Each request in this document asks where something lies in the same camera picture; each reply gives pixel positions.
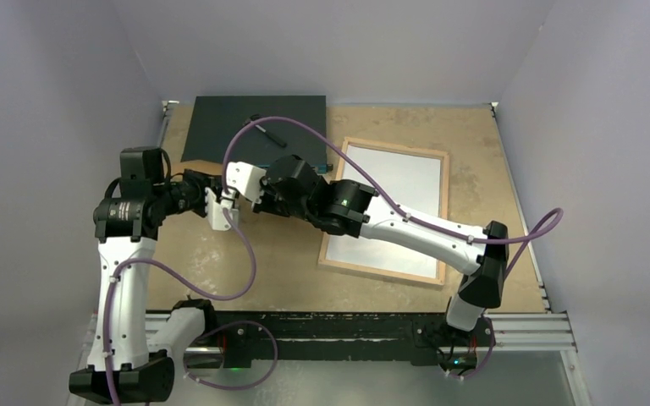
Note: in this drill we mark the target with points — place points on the large printed photo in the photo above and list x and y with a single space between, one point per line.
413 181

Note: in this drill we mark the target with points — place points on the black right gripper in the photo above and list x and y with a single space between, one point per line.
266 205

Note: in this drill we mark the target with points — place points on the black hammer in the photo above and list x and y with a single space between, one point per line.
269 134

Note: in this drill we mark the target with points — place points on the dark network switch box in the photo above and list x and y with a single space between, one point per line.
216 120

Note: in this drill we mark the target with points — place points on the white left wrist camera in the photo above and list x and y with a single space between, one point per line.
223 212

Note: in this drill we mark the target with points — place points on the white wooden picture frame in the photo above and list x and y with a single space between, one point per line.
363 271

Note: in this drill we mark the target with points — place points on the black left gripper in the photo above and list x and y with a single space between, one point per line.
201 182

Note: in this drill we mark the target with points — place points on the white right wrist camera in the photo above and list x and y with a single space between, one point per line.
243 179

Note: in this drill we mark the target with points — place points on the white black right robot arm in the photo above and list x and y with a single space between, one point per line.
345 207

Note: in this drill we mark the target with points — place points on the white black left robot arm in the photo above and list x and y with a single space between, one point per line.
123 367

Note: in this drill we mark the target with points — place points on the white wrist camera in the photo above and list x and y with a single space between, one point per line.
243 179
223 212

